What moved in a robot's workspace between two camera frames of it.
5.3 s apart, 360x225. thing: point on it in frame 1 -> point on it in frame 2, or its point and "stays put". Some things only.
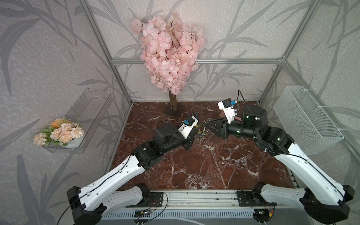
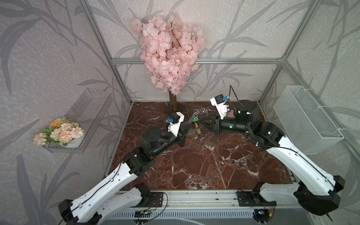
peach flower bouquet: [63, 131] stays put
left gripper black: [190, 138] -> [181, 135]
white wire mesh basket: [304, 121] stays put
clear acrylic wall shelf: [89, 109] stays put
